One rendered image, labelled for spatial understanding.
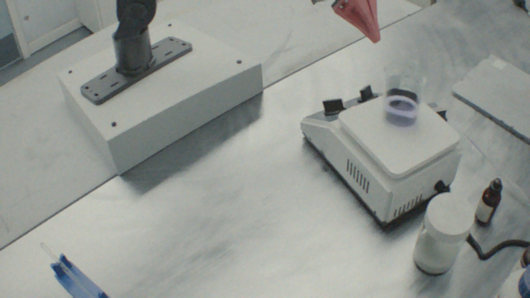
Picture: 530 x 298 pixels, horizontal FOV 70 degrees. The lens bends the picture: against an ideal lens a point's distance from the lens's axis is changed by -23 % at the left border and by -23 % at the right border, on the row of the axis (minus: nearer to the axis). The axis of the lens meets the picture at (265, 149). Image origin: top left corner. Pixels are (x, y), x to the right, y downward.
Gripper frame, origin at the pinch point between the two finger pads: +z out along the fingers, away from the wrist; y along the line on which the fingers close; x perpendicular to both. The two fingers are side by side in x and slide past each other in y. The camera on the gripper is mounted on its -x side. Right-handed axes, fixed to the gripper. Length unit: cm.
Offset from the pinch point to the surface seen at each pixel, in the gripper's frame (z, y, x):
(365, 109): 8.9, -7.9, -1.7
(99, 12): -128, -19, 208
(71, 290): 15, -49, 3
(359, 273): 25.6, -17.9, -4.4
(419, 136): 14.5, -5.1, -6.6
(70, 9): -164, -38, 251
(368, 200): 18.8, -12.2, -1.6
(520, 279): 30.6, -9.9, -22.1
